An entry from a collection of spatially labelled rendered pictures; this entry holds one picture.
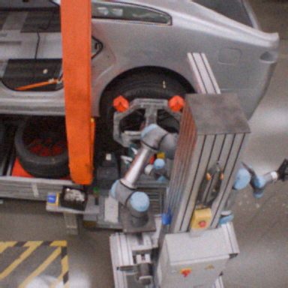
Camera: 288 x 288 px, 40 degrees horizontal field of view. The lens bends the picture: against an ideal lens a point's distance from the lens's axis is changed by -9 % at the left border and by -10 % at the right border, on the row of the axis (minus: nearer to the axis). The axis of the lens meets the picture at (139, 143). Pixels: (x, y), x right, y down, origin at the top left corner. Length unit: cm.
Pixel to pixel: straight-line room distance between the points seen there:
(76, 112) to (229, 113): 126
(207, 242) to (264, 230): 170
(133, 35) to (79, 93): 63
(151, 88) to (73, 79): 78
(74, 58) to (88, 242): 178
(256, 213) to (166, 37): 194
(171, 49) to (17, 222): 205
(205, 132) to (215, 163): 20
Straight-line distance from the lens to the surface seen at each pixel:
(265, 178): 272
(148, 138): 268
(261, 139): 476
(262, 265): 385
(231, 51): 319
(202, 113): 184
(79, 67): 258
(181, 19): 304
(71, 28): 242
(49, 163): 361
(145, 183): 392
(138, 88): 323
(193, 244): 237
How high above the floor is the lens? 328
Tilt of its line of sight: 48 degrees down
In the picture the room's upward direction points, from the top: 5 degrees clockwise
